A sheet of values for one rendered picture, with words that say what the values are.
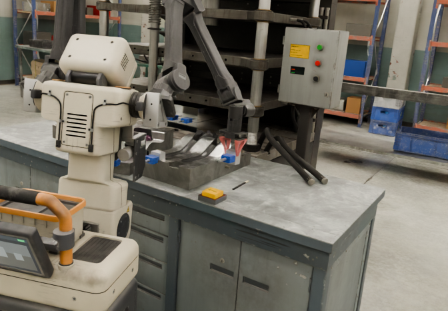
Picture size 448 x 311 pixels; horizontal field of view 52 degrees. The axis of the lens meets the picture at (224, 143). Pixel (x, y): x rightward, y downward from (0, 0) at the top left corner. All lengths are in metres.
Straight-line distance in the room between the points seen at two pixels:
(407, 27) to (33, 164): 6.56
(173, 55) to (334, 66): 1.03
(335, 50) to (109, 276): 1.62
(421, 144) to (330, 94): 3.05
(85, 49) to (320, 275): 1.09
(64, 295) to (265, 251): 0.75
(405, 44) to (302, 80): 5.63
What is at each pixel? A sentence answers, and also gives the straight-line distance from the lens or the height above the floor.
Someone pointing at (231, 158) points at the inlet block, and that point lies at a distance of 1.84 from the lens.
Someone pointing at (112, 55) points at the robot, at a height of 1.33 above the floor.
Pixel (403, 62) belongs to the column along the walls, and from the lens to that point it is 8.04.
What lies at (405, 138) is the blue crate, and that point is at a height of 0.40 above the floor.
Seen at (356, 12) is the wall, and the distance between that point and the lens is 8.57.
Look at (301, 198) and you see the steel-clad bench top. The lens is 1.89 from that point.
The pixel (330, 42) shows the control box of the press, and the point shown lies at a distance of 2.43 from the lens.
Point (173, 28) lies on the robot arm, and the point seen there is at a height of 1.43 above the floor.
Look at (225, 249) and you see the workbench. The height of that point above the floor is 0.61.
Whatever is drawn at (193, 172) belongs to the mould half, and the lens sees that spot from 1.85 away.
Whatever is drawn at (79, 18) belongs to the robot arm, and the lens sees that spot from 1.89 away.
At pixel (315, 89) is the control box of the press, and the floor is 1.16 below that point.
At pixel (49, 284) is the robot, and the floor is 0.76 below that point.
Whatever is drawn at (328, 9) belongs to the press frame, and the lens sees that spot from 3.14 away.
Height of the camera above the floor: 1.45
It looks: 14 degrees down
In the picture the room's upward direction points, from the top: 4 degrees clockwise
